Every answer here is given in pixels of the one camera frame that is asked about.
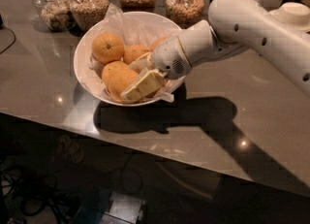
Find glass jar colourful cereal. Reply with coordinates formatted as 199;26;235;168
166;0;204;29

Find white ceramic bowl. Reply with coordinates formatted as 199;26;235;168
73;10;187;108

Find black cable on table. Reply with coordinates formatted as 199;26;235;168
0;26;17;55

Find white paper bowl liner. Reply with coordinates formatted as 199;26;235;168
78;2;183;104

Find glass jar far left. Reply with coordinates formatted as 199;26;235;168
32;0;76;32

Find glass jar of grains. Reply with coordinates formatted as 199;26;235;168
70;0;109;32

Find orange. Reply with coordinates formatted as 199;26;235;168
149;36;169;52
146;79;167;98
123;45;149;64
101;61;127;86
91;31;125;64
108;69;138;102

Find orange front bottom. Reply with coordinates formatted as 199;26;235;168
108;69;138;102

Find metal box on floor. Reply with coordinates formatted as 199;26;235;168
100;192;146;224

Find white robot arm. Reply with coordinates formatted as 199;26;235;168
121;0;310;102

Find black floor cables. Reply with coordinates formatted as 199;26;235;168
1;166;81;224

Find stack of white plates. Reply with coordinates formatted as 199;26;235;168
269;2;310;32

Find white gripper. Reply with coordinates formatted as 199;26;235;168
121;36;192;102

